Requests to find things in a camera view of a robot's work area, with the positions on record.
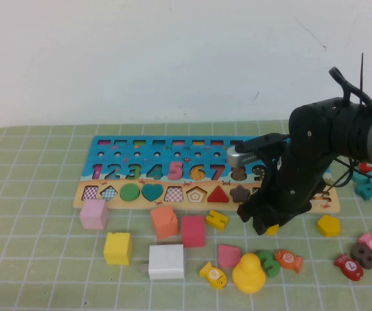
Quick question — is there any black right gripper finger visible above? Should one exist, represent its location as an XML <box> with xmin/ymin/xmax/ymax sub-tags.
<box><xmin>252</xmin><ymin>213</ymin><xmax>280</xmax><ymax>236</ymax></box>
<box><xmin>237</xmin><ymin>200</ymin><xmax>258</xmax><ymax>225</ymax></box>

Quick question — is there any yellow wooden fish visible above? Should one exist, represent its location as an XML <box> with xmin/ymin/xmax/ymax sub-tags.
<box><xmin>199</xmin><ymin>261</ymin><xmax>228</xmax><ymax>289</ymax></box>

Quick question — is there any green checked table mat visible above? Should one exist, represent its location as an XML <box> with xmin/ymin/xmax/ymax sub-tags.
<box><xmin>0</xmin><ymin>120</ymin><xmax>372</xmax><ymax>311</ymax></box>

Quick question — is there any red wooden fish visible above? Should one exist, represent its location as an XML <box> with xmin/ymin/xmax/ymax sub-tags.
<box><xmin>333</xmin><ymin>252</ymin><xmax>365</xmax><ymax>282</ymax></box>

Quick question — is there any pink number five piece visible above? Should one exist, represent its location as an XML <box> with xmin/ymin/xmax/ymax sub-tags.
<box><xmin>167</xmin><ymin>161</ymin><xmax>187</xmax><ymax>181</ymax></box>

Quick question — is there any orange wooden fish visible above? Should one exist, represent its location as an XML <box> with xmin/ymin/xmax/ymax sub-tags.
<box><xmin>273</xmin><ymin>248</ymin><xmax>305</xmax><ymax>273</ymax></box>

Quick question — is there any orange wooden cube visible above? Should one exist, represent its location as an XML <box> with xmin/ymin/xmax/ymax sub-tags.
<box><xmin>149</xmin><ymin>204</ymin><xmax>180</xmax><ymax>240</ymax></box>

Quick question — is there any red number seven piece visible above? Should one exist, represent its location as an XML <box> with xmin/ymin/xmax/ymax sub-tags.
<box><xmin>357</xmin><ymin>161</ymin><xmax>372</xmax><ymax>178</ymax></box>

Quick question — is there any wooden number shape puzzle board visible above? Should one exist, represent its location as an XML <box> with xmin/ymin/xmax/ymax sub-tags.
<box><xmin>72</xmin><ymin>135</ymin><xmax>341</xmax><ymax>214</ymax></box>

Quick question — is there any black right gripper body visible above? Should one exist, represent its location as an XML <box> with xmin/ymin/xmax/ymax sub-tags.
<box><xmin>247</xmin><ymin>142</ymin><xmax>329</xmax><ymax>225</ymax></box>

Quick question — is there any crimson wooden cube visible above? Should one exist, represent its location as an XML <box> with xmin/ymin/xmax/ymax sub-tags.
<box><xmin>181</xmin><ymin>215</ymin><xmax>206</xmax><ymax>249</ymax></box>

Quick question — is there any pink trapezoid piece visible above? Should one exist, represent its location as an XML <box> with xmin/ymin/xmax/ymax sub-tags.
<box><xmin>217</xmin><ymin>244</ymin><xmax>242</xmax><ymax>269</ymax></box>

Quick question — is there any teal heart piece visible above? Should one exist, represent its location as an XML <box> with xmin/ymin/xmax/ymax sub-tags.
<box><xmin>141</xmin><ymin>183</ymin><xmax>164</xmax><ymax>202</ymax></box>

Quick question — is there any black looped cable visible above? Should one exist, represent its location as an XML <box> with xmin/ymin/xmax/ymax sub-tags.
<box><xmin>328</xmin><ymin>66</ymin><xmax>372</xmax><ymax>107</ymax></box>

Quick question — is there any green number three piece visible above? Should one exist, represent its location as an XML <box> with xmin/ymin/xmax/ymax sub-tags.
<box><xmin>257</xmin><ymin>250</ymin><xmax>281</xmax><ymax>279</ymax></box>

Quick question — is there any red triangle piece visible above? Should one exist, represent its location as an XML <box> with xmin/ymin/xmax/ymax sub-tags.
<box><xmin>207</xmin><ymin>185</ymin><xmax>231</xmax><ymax>202</ymax></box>

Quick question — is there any yellow rubber duck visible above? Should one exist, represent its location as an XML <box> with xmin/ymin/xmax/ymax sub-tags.
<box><xmin>231</xmin><ymin>252</ymin><xmax>267</xmax><ymax>295</ymax></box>

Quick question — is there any brown number eight piece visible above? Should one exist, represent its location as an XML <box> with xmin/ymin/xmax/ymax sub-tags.
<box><xmin>349</xmin><ymin>242</ymin><xmax>372</xmax><ymax>270</ymax></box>

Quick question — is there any teal number four piece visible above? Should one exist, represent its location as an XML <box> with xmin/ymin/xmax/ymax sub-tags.
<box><xmin>354</xmin><ymin>183</ymin><xmax>372</xmax><ymax>202</ymax></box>

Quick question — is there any pink wooden cube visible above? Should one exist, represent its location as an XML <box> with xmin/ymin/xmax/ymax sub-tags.
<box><xmin>78</xmin><ymin>198</ymin><xmax>109</xmax><ymax>231</ymax></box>

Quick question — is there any yellow pentagon piece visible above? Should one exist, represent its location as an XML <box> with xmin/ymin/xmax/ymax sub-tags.
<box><xmin>316</xmin><ymin>213</ymin><xmax>341</xmax><ymax>238</ymax></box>

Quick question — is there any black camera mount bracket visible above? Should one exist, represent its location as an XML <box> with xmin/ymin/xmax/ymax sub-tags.
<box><xmin>234</xmin><ymin>132</ymin><xmax>292</xmax><ymax>159</ymax></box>

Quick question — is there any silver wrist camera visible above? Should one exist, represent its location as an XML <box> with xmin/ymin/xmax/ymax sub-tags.
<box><xmin>227</xmin><ymin>145</ymin><xmax>264</xmax><ymax>168</ymax></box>

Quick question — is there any black cable tie tail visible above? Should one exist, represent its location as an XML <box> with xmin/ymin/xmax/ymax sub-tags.
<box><xmin>360</xmin><ymin>52</ymin><xmax>366</xmax><ymax>108</ymax></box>

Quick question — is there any yellow notched sign piece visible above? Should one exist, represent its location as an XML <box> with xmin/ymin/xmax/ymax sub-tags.
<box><xmin>204</xmin><ymin>209</ymin><xmax>229</xmax><ymax>231</ymax></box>

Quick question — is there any green circle piece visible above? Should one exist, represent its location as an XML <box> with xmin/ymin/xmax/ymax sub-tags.
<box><xmin>119</xmin><ymin>183</ymin><xmax>141</xmax><ymax>202</ymax></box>

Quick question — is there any yellow wooden cube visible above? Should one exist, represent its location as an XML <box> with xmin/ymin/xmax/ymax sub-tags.
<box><xmin>103</xmin><ymin>231</ymin><xmax>134</xmax><ymax>266</ymax></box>

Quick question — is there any thin black hanging cable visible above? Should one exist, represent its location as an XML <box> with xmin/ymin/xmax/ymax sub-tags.
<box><xmin>331</xmin><ymin>157</ymin><xmax>372</xmax><ymax>189</ymax></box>

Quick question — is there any white cube block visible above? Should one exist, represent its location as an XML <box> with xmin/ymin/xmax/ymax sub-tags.
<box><xmin>139</xmin><ymin>243</ymin><xmax>185</xmax><ymax>281</ymax></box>

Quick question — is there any brown star piece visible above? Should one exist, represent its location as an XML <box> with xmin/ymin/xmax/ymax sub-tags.
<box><xmin>229</xmin><ymin>184</ymin><xmax>251</xmax><ymax>204</ymax></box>

